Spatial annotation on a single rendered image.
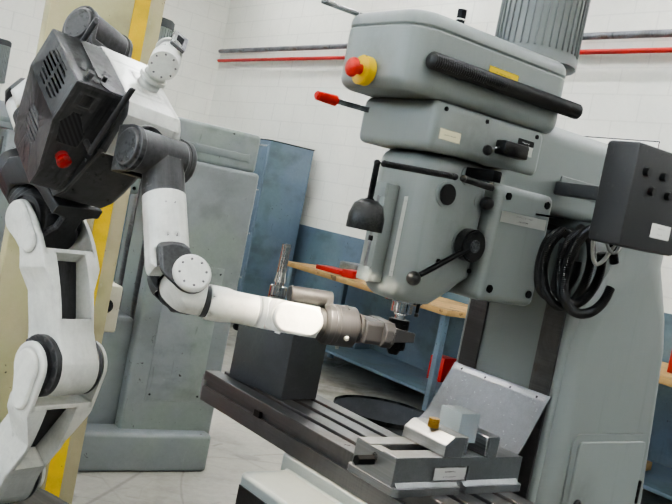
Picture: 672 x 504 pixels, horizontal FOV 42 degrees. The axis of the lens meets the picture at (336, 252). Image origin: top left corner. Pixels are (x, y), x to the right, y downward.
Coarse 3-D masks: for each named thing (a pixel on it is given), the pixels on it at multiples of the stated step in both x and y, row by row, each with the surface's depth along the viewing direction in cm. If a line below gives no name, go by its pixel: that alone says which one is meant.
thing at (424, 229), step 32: (416, 160) 184; (448, 160) 184; (416, 192) 183; (448, 192) 184; (480, 192) 190; (416, 224) 183; (448, 224) 186; (416, 256) 184; (384, 288) 187; (416, 288) 186; (448, 288) 191
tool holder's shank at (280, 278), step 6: (282, 246) 232; (288, 246) 231; (282, 252) 231; (288, 252) 231; (282, 258) 231; (288, 258) 232; (282, 264) 231; (282, 270) 231; (276, 276) 232; (282, 276) 231; (276, 282) 232; (282, 282) 231
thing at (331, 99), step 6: (318, 96) 184; (324, 96) 185; (330, 96) 186; (336, 96) 187; (324, 102) 186; (330, 102) 186; (336, 102) 187; (342, 102) 188; (348, 102) 189; (354, 108) 191; (360, 108) 191; (366, 108) 192
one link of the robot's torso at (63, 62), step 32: (32, 64) 193; (64, 64) 183; (96, 64) 190; (128, 64) 201; (32, 96) 193; (64, 96) 181; (96, 96) 183; (128, 96) 181; (160, 96) 199; (32, 128) 192; (64, 128) 185; (96, 128) 189; (160, 128) 192; (32, 160) 192; (64, 160) 188; (96, 160) 192; (64, 192) 197; (96, 192) 200
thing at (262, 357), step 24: (240, 336) 232; (264, 336) 226; (288, 336) 219; (240, 360) 231; (264, 360) 224; (288, 360) 218; (312, 360) 224; (264, 384) 224; (288, 384) 219; (312, 384) 225
